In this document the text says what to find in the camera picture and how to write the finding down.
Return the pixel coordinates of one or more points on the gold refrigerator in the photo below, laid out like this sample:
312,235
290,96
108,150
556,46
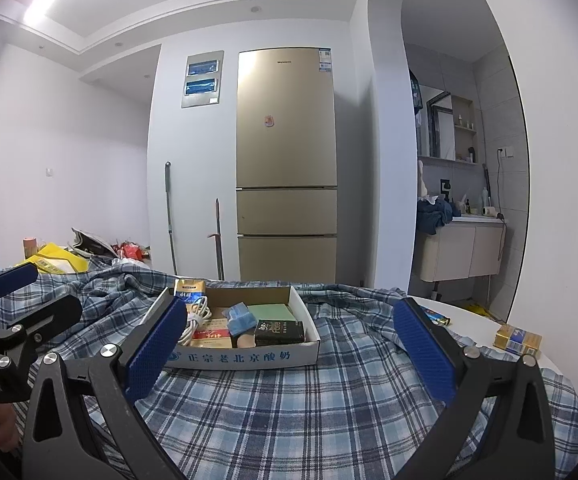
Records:
286,160

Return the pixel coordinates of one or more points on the black small box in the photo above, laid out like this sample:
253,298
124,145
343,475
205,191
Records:
279,332

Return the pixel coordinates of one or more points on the mirror cabinet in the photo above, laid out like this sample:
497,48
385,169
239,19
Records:
439,125

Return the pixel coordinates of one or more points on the white toilet paper roll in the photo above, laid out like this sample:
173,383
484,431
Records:
489,211

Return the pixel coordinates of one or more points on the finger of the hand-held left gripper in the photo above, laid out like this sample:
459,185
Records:
14,277
49,315

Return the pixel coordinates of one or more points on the dark blue towel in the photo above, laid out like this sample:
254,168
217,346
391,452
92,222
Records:
434,215

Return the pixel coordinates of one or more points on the pink fridge magnet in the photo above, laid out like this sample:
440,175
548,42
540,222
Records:
269,121

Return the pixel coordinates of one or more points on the green flat box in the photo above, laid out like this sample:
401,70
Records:
271,312

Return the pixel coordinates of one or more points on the yellow blue cigarette pack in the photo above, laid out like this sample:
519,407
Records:
191,290
516,341

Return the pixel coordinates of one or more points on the red cream cigarette pack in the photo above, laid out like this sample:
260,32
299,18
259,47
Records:
214,327

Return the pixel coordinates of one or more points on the yellow plastic bag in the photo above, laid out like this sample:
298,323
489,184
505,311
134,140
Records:
54,260

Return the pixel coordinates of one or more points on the white cardboard box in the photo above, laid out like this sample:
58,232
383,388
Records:
244,357

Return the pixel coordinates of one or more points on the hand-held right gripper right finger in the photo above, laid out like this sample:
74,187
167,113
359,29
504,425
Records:
424,350

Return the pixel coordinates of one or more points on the blue plaid cloth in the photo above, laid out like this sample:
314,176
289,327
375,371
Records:
294,410

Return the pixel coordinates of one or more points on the pink cylindrical container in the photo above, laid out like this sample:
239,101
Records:
30,247

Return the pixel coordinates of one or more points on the white vanity cabinet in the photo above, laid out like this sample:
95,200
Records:
459,250

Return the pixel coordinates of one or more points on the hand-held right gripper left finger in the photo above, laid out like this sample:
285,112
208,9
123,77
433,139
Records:
154,350

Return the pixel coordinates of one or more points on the red snack packets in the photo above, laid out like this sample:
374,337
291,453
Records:
131,251

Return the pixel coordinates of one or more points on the brown metal stick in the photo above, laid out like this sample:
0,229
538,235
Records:
218,245

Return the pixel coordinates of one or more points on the grey electrical panel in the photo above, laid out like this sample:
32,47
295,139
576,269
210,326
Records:
202,80

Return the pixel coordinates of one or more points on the blue yellow lighter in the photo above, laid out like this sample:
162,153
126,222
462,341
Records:
436,317

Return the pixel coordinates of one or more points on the white wall socket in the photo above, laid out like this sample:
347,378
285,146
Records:
506,152

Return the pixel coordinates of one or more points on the blue face mask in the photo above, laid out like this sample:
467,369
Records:
241,317

